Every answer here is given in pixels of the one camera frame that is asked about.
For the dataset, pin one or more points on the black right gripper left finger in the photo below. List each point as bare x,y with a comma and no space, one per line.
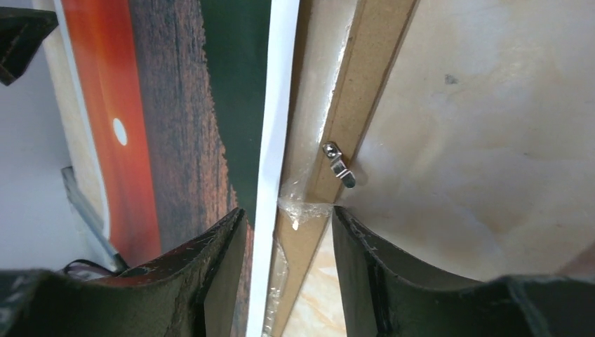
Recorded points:
189,291

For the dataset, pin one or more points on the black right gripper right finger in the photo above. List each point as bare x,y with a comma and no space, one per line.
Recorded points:
388,292

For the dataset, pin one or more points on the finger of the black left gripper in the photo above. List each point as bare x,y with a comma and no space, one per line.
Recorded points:
23,31

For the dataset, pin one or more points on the brown fibreboard backing board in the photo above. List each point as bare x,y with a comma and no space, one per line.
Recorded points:
479,158

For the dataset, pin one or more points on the sunset landscape photo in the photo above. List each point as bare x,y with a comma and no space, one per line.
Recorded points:
186,102

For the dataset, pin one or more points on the small metal turn clip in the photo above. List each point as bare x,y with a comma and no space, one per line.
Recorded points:
338,165

